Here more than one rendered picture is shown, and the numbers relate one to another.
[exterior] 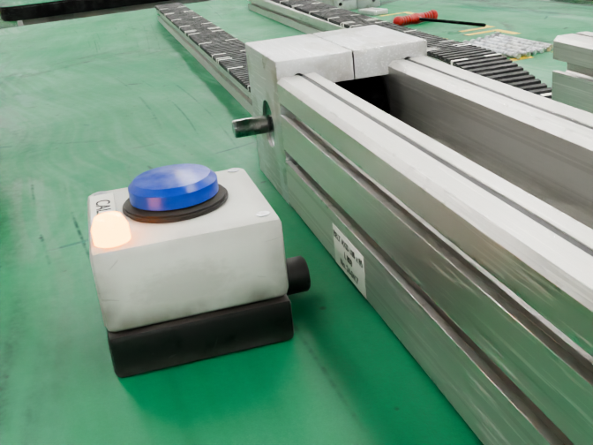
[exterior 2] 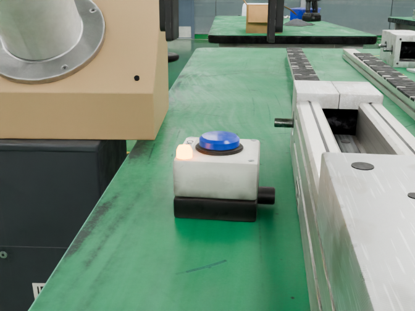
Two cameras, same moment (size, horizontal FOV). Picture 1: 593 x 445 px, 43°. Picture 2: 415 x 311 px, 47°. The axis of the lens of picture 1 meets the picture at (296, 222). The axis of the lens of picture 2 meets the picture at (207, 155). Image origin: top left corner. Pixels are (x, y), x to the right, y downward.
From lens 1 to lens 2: 15 cm
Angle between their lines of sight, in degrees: 19
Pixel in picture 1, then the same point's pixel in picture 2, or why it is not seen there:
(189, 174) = (226, 136)
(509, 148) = not seen: hidden behind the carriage
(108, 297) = (176, 179)
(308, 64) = (314, 96)
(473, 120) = (377, 140)
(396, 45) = (365, 95)
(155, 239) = (201, 160)
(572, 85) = not seen: outside the picture
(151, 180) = (209, 135)
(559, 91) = not seen: outside the picture
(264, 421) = (222, 248)
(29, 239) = (167, 154)
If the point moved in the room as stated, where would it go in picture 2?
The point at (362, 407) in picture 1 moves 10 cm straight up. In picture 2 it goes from (266, 255) to (272, 139)
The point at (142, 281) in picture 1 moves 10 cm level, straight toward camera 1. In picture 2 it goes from (191, 176) to (170, 225)
